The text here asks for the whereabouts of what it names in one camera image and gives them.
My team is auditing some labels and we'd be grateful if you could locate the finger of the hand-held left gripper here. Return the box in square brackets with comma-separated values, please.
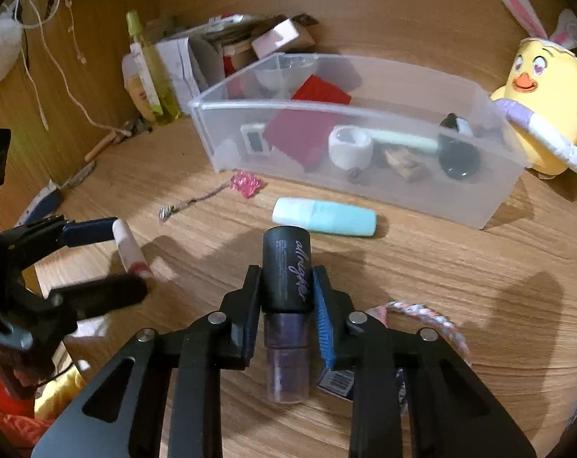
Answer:
[0, 217, 120, 268]
[45, 273, 149, 320]

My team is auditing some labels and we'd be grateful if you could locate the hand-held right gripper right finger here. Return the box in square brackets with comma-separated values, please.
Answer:
[313, 266, 537, 458]

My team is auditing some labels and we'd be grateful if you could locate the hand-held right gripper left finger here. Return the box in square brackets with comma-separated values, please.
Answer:
[31, 264, 263, 458]

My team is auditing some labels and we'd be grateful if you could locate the white lip balm tube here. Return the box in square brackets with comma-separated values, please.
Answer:
[113, 219, 154, 280]

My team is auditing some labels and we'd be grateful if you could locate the black labelled tube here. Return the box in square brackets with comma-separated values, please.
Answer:
[262, 226, 314, 405]

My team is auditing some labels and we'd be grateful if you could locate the clear plastic bin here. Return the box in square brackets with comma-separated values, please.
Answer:
[189, 52, 529, 231]

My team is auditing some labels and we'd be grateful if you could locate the pale green dotted tile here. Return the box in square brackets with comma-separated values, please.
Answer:
[241, 123, 274, 157]

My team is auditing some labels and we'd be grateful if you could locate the red foil pouch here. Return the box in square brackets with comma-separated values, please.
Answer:
[263, 74, 353, 173]

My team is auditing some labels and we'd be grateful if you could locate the blue white tool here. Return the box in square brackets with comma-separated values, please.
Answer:
[14, 180, 64, 228]

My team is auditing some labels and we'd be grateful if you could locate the grey knife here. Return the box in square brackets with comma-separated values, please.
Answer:
[61, 160, 98, 190]

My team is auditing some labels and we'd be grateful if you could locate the blue barcode sachet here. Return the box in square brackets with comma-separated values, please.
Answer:
[317, 367, 356, 399]

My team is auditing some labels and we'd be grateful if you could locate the orange garment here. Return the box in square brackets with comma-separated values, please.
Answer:
[0, 358, 36, 440]

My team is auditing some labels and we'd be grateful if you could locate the yellow cloth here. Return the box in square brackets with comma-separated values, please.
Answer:
[33, 369, 86, 421]

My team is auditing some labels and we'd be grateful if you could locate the mint green tube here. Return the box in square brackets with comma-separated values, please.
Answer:
[272, 197, 378, 237]

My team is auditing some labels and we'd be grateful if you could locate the yellow green spray bottle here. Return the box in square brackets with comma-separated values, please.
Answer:
[126, 10, 181, 126]

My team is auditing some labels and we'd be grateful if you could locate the white tape roll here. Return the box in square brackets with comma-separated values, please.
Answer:
[328, 125, 373, 170]

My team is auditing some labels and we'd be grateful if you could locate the white folded paper carton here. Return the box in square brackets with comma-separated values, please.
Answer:
[155, 35, 213, 103]

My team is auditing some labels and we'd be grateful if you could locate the black dropper bottle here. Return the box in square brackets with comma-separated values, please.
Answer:
[438, 113, 480, 181]

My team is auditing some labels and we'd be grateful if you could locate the red box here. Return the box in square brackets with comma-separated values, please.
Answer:
[223, 53, 248, 77]

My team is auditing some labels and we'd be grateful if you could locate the pink white box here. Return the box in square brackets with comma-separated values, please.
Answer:
[251, 19, 299, 58]

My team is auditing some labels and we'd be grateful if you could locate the yellow chick plush toy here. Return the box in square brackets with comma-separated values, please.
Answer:
[490, 0, 577, 176]

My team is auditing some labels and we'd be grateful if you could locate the wooden handled tool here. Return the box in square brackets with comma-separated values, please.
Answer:
[84, 117, 154, 163]

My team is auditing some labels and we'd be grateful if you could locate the pastel braided cord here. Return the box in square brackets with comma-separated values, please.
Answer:
[367, 300, 471, 416]

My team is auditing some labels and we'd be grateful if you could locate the pink bead keychain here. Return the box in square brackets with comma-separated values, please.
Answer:
[158, 170, 263, 224]

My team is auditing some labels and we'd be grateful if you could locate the white cable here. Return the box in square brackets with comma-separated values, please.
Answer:
[9, 0, 127, 134]

